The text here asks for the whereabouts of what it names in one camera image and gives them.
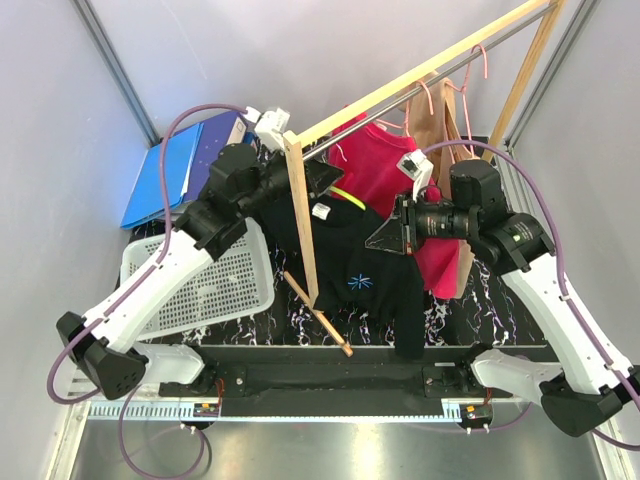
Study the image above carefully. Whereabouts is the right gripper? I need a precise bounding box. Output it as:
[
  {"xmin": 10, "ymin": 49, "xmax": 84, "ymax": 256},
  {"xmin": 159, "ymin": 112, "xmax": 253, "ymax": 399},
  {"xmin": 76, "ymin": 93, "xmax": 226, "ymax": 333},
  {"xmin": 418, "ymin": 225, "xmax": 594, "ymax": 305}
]
[{"xmin": 365, "ymin": 188, "xmax": 476, "ymax": 254}]

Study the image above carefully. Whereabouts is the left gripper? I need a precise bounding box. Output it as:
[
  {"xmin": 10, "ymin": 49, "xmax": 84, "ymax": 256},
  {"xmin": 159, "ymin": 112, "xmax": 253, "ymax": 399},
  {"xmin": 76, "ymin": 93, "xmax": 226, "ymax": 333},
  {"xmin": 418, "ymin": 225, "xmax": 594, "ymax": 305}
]
[{"xmin": 239, "ymin": 140, "xmax": 345, "ymax": 219}]

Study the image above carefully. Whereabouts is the neon yellow hanger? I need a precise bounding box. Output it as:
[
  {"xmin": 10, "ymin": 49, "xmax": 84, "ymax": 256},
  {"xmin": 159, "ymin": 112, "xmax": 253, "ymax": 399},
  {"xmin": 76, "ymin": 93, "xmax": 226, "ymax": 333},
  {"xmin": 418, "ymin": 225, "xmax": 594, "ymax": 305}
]
[{"xmin": 329, "ymin": 186, "xmax": 367, "ymax": 210}]

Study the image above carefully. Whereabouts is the red t shirt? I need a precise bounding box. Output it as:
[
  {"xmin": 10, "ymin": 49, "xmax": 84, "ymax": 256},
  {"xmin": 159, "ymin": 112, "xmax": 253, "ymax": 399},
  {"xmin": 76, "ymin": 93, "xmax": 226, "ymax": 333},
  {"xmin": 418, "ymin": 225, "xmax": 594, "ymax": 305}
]
[{"xmin": 328, "ymin": 122, "xmax": 465, "ymax": 299}]

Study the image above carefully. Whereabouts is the black t shirt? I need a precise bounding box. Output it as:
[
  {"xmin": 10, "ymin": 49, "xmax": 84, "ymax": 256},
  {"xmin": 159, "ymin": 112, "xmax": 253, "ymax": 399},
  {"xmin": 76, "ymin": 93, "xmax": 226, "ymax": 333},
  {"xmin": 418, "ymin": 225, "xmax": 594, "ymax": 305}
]
[{"xmin": 249, "ymin": 192, "xmax": 426, "ymax": 360}]

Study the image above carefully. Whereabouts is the pink wire hanger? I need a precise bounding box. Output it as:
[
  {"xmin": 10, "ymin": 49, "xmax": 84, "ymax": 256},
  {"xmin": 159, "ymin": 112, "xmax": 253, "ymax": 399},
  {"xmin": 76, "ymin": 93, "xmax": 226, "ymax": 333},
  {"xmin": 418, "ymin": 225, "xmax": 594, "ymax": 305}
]
[
  {"xmin": 447, "ymin": 44, "xmax": 489, "ymax": 140},
  {"xmin": 374, "ymin": 78, "xmax": 436, "ymax": 132}
]

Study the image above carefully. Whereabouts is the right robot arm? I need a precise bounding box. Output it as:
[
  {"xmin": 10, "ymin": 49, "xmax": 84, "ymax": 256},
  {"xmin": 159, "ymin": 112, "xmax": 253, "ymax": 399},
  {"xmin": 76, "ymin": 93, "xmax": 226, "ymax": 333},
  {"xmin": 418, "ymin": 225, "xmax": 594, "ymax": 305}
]
[{"xmin": 365, "ymin": 160, "xmax": 639, "ymax": 437}]

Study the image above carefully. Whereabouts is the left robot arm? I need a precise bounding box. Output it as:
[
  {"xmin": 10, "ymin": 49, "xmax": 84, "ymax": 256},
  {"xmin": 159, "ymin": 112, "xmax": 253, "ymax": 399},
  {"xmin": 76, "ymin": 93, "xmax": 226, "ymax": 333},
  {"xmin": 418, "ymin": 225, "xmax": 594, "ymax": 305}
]
[{"xmin": 56, "ymin": 144, "xmax": 291, "ymax": 400}]

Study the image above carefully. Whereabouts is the wooden clothes rack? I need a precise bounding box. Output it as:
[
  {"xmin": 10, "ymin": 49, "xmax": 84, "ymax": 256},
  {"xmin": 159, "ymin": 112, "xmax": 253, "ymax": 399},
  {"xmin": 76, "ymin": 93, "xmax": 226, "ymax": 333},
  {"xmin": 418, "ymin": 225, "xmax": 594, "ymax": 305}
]
[{"xmin": 282, "ymin": 0, "xmax": 571, "ymax": 358}]

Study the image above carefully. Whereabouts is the beige top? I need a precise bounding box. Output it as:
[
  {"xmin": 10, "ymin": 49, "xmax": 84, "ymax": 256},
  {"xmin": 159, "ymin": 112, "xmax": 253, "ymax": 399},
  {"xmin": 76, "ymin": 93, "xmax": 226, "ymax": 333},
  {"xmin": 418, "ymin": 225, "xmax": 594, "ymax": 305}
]
[{"xmin": 408, "ymin": 79, "xmax": 477, "ymax": 299}]

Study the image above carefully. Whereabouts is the dark blue binder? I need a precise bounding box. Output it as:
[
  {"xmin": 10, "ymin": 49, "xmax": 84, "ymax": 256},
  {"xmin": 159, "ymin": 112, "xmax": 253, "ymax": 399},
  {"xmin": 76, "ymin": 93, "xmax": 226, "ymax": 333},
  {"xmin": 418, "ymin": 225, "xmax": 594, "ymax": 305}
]
[{"xmin": 182, "ymin": 111, "xmax": 247, "ymax": 204}]

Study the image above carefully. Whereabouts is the black marble mat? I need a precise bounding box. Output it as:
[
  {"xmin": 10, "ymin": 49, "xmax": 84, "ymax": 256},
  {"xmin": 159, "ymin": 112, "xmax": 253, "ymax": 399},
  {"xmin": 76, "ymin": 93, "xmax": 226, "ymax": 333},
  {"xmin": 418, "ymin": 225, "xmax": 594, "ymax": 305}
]
[{"xmin": 99, "ymin": 134, "xmax": 551, "ymax": 347}]

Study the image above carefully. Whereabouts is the light blue binder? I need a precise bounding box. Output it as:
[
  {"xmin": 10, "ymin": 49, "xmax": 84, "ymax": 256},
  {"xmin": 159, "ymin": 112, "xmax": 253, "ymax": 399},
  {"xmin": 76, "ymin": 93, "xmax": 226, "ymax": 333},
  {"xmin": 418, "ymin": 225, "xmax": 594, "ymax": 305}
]
[{"xmin": 119, "ymin": 122, "xmax": 205, "ymax": 231}]

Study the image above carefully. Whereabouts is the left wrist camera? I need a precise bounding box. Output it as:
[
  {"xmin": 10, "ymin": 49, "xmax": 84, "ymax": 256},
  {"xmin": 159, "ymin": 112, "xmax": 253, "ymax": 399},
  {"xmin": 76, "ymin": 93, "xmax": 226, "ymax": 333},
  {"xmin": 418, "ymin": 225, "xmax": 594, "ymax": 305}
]
[{"xmin": 243, "ymin": 106, "xmax": 290, "ymax": 151}]

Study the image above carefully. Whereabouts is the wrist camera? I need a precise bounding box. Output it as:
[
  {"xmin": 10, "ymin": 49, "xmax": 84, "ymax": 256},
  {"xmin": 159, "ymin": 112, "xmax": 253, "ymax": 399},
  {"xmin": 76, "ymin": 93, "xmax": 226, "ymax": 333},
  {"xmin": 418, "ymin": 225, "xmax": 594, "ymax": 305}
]
[
  {"xmin": 396, "ymin": 149, "xmax": 434, "ymax": 202},
  {"xmin": 243, "ymin": 106, "xmax": 290, "ymax": 151}
]

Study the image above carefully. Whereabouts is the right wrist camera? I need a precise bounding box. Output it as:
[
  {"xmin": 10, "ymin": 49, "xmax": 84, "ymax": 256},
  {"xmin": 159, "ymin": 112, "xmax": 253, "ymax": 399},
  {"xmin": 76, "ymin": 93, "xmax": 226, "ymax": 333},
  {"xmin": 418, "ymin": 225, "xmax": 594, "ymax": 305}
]
[{"xmin": 396, "ymin": 149, "xmax": 434, "ymax": 202}]

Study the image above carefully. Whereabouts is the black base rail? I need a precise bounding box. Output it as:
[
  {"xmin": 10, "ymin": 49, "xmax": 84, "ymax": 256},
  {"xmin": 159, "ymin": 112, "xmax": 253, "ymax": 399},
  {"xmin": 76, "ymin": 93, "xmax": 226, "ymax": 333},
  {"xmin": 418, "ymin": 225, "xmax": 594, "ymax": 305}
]
[{"xmin": 159, "ymin": 346, "xmax": 486, "ymax": 422}]

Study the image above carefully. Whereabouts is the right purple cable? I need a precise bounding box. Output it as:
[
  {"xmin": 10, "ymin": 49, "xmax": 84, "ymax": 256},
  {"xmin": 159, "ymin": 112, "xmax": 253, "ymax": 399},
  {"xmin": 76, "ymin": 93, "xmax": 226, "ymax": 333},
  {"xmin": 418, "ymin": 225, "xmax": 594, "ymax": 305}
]
[{"xmin": 418, "ymin": 139, "xmax": 640, "ymax": 454}]

